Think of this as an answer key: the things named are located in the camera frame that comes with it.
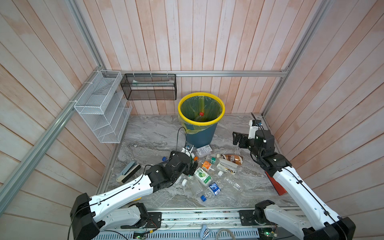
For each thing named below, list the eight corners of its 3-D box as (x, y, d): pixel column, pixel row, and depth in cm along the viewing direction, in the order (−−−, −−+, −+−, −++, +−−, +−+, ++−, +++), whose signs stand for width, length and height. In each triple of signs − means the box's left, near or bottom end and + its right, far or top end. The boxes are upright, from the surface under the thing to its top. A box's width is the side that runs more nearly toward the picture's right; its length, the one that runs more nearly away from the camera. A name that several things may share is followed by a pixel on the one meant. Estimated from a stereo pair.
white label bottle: (216, 167, 92) (216, 164, 89) (218, 159, 95) (219, 157, 93) (235, 174, 89) (236, 172, 86) (237, 166, 92) (238, 164, 89)
